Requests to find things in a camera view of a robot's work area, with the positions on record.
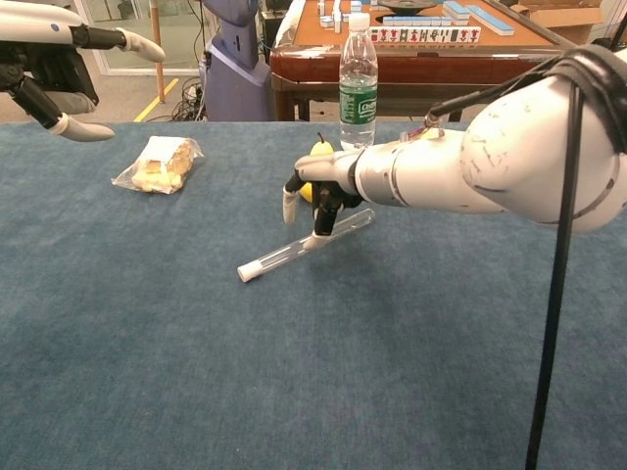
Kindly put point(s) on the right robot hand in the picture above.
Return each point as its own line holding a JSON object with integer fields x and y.
{"x": 328, "y": 166}

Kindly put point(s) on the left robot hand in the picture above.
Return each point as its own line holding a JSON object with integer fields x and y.
{"x": 34, "y": 22}

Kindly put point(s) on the clear glass test tube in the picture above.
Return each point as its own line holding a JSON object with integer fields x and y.
{"x": 289, "y": 252}

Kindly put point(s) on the small white stopper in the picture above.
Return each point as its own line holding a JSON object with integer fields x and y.
{"x": 249, "y": 272}

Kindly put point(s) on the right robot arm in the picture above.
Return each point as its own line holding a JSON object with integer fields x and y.
{"x": 490, "y": 166}

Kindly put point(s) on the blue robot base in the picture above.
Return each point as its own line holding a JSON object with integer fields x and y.
{"x": 235, "y": 73}

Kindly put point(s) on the yellow toy pear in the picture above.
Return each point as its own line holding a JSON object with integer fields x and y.
{"x": 323, "y": 147}

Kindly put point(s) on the clear water bottle green label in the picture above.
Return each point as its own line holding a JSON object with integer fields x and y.
{"x": 358, "y": 73}

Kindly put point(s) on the face-showing mahjong tile row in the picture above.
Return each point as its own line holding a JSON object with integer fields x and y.
{"x": 426, "y": 35}

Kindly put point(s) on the blue-backed mahjong tile row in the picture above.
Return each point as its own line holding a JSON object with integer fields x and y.
{"x": 492, "y": 20}
{"x": 456, "y": 10}
{"x": 416, "y": 21}

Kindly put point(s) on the bagged bread snack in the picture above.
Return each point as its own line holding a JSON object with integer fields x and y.
{"x": 157, "y": 169}

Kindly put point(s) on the blue felt table cover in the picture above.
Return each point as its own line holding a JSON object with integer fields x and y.
{"x": 294, "y": 343}

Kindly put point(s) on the dark round dish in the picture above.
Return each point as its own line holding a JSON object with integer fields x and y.
{"x": 406, "y": 4}

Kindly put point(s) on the brown mahjong table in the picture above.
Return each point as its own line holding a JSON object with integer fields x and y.
{"x": 499, "y": 43}

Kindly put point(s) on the cardboard box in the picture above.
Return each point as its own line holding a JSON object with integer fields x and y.
{"x": 563, "y": 17}

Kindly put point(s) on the wooden post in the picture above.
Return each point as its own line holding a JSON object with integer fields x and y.
{"x": 157, "y": 78}

